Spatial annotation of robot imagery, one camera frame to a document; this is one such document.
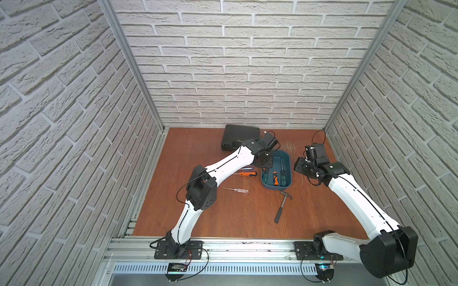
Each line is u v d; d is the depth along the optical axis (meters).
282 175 0.95
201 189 0.52
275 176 0.95
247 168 0.99
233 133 1.18
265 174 0.95
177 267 0.70
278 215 0.83
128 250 1.24
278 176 0.96
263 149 0.63
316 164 0.60
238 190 0.92
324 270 0.71
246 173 0.95
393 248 0.38
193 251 0.73
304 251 0.74
